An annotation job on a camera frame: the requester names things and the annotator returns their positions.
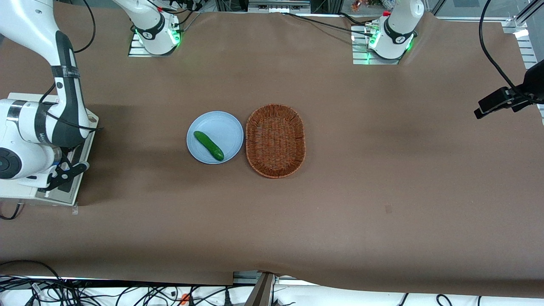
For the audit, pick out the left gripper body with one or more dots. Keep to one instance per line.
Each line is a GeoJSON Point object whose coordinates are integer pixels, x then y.
{"type": "Point", "coordinates": [515, 96]}

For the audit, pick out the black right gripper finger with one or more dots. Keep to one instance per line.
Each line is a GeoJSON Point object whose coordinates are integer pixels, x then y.
{"type": "Point", "coordinates": [53, 183]}
{"type": "Point", "coordinates": [63, 175]}

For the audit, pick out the oven door with glass window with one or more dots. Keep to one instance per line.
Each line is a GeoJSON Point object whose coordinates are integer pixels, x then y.
{"type": "Point", "coordinates": [70, 187]}

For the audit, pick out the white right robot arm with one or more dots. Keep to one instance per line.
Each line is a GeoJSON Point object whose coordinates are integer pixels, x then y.
{"type": "Point", "coordinates": [29, 25]}

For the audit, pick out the white toaster oven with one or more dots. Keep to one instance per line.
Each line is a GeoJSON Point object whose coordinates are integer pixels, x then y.
{"type": "Point", "coordinates": [17, 193]}

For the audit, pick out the clear tape piece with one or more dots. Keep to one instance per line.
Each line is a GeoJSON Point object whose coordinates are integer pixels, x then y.
{"type": "Point", "coordinates": [75, 209]}

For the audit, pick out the green cucumber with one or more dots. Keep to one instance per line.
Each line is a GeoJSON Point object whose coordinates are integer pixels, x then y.
{"type": "Point", "coordinates": [208, 145]}

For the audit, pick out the light blue round plate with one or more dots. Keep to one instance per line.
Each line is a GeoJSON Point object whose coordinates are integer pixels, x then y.
{"type": "Point", "coordinates": [221, 127]}

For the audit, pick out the brown paper table cover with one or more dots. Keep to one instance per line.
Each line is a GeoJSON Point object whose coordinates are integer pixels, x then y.
{"type": "Point", "coordinates": [382, 170]}

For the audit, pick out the brown oval wicker basket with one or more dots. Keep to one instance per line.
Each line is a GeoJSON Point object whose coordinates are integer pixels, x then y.
{"type": "Point", "coordinates": [275, 140]}

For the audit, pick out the slotted aluminium side rail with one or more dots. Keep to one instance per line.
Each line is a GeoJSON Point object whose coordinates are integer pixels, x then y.
{"type": "Point", "coordinates": [529, 51]}

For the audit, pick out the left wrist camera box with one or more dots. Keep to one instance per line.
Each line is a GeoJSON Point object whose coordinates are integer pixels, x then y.
{"type": "Point", "coordinates": [493, 102]}

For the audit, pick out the aluminium arm base plate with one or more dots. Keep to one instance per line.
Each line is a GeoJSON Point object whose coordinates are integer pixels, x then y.
{"type": "Point", "coordinates": [132, 52]}
{"type": "Point", "coordinates": [359, 57]}

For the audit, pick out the aluminium frame post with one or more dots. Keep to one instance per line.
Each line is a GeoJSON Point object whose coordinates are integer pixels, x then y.
{"type": "Point", "coordinates": [263, 293]}

